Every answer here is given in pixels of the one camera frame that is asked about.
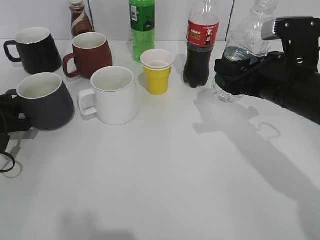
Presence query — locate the white mug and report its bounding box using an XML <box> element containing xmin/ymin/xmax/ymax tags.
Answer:
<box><xmin>77</xmin><ymin>66</ymin><xmax>139</xmax><ymax>126</ymax></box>

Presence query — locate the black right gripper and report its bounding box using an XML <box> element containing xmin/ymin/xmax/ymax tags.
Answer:
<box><xmin>214</xmin><ymin>16</ymin><xmax>320</xmax><ymax>124</ymax></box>

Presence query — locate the brown chocolate drink bottle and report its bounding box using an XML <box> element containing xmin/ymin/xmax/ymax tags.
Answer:
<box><xmin>69</xmin><ymin>0</ymin><xmax>94</xmax><ymax>38</ymax></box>

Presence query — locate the clear water bottle green label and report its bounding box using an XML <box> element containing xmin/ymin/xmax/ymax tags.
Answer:
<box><xmin>211</xmin><ymin>0</ymin><xmax>278</xmax><ymax>104</ymax></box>

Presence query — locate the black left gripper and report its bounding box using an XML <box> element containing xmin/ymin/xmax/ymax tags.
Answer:
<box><xmin>0</xmin><ymin>89</ymin><xmax>32</xmax><ymax>153</ymax></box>

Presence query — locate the dark grey mug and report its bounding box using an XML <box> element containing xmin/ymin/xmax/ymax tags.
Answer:
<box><xmin>5</xmin><ymin>72</ymin><xmax>75</xmax><ymax>131</ymax></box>

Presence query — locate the black mug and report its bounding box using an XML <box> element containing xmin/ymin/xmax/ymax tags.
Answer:
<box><xmin>3</xmin><ymin>27</ymin><xmax>62</xmax><ymax>75</ymax></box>

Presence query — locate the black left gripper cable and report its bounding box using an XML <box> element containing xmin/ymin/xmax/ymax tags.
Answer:
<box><xmin>0</xmin><ymin>151</ymin><xmax>16</xmax><ymax>174</ymax></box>

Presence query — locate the brown red mug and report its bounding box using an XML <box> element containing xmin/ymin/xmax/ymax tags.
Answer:
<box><xmin>62</xmin><ymin>32</ymin><xmax>113</xmax><ymax>79</ymax></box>

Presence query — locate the green soda bottle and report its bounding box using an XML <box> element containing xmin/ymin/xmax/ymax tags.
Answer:
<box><xmin>129</xmin><ymin>0</ymin><xmax>156</xmax><ymax>63</ymax></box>

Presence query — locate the cola bottle red label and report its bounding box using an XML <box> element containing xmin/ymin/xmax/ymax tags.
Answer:
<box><xmin>183</xmin><ymin>0</ymin><xmax>220</xmax><ymax>88</ymax></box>

